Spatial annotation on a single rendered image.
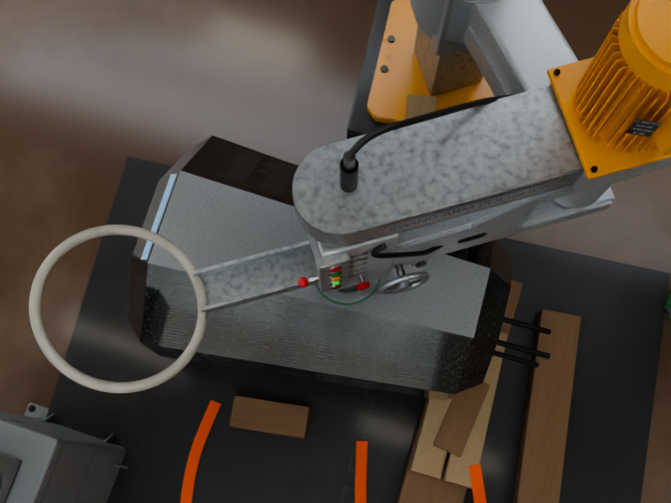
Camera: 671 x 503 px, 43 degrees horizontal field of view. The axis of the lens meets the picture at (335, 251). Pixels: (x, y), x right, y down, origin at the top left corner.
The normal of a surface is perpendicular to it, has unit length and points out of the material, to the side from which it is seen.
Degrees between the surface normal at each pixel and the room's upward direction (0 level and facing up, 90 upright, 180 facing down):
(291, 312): 45
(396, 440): 0
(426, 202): 0
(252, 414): 0
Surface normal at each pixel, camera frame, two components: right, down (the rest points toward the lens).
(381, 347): -0.17, 0.48
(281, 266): 0.02, -0.26
